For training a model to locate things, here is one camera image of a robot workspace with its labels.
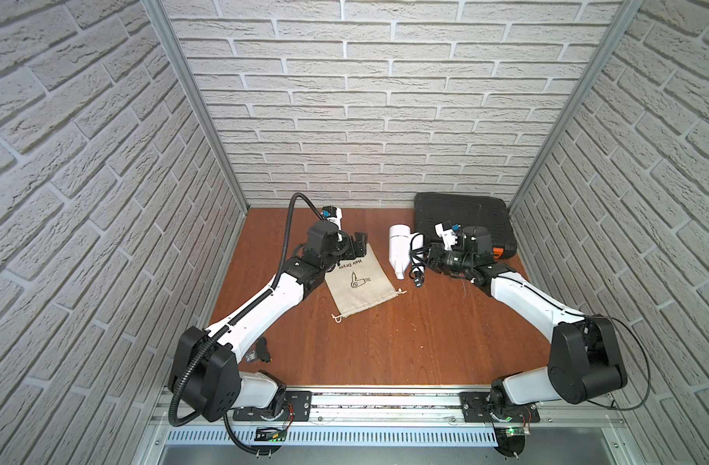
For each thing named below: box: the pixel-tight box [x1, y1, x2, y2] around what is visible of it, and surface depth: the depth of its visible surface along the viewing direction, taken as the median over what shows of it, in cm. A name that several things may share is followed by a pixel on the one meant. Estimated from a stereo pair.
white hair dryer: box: [388, 223, 426, 280], surface depth 85 cm
